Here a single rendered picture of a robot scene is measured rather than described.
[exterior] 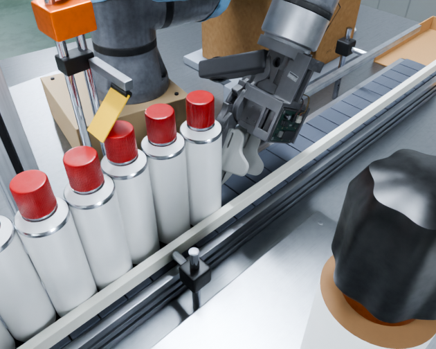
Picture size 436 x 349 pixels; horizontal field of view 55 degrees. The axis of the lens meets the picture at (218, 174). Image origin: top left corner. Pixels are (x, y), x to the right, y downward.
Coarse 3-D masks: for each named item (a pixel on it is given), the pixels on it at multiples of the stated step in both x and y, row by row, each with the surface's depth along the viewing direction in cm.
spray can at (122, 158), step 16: (112, 128) 44; (128, 128) 44; (112, 144) 43; (128, 144) 44; (112, 160) 45; (128, 160) 45; (144, 160) 46; (112, 176) 45; (128, 176) 45; (144, 176) 47; (128, 192) 46; (144, 192) 48; (128, 208) 48; (144, 208) 49; (128, 224) 50; (144, 224) 51; (128, 240) 52; (144, 240) 52; (144, 256) 54
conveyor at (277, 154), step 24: (408, 72) 94; (360, 96) 87; (312, 120) 80; (336, 120) 80; (288, 144) 75; (312, 144) 75; (336, 144) 75; (264, 168) 70; (240, 192) 66; (240, 216) 62; (168, 264) 56; (144, 288) 54; (72, 336) 48
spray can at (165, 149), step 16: (160, 112) 46; (160, 128) 46; (144, 144) 48; (160, 144) 47; (176, 144) 48; (160, 160) 48; (176, 160) 48; (160, 176) 49; (176, 176) 50; (160, 192) 51; (176, 192) 51; (160, 208) 53; (176, 208) 53; (160, 224) 55; (176, 224) 55; (160, 240) 58
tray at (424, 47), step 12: (420, 24) 117; (432, 24) 122; (420, 36) 119; (432, 36) 119; (396, 48) 113; (408, 48) 113; (420, 48) 113; (432, 48) 113; (384, 60) 108; (420, 60) 108; (432, 60) 108
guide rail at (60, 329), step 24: (432, 72) 90; (384, 96) 80; (360, 120) 76; (288, 168) 65; (264, 192) 63; (216, 216) 57; (192, 240) 56; (144, 264) 52; (120, 288) 49; (72, 312) 47; (96, 312) 48; (48, 336) 45
